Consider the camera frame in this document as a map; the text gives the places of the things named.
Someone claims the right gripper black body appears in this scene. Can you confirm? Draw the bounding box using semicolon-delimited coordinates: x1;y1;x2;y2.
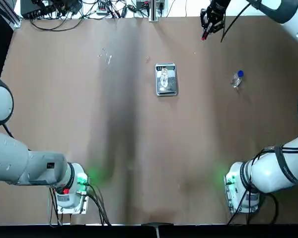
207;0;233;15

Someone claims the red bulb glass dropper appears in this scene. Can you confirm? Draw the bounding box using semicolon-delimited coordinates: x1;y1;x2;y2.
201;23;214;41

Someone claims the clear glass bottle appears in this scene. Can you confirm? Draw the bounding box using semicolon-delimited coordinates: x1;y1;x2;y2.
159;68;170;88

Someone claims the clear dropper bottle blue cap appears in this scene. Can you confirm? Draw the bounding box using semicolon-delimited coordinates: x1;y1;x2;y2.
230;70;245;89

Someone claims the silver electronic balance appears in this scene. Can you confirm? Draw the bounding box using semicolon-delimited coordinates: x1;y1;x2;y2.
154;63;179;96

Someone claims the aluminium frame post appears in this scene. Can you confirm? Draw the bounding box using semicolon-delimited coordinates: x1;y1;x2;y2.
149;0;166;22
0;4;22;28

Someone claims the black looping cable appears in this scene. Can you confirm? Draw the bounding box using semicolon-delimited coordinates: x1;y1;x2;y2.
29;14;83;32

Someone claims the black right arm foot cable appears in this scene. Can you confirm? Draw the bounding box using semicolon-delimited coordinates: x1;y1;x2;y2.
227;192;279;226

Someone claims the grey metal bracket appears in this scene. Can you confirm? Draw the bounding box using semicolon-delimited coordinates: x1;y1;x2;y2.
141;222;175;238

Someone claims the thick black foot cable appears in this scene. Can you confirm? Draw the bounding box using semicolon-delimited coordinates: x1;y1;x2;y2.
85;182;112;227

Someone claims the thin black foot cable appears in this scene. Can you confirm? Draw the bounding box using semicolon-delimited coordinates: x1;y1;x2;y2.
48;187;63;227

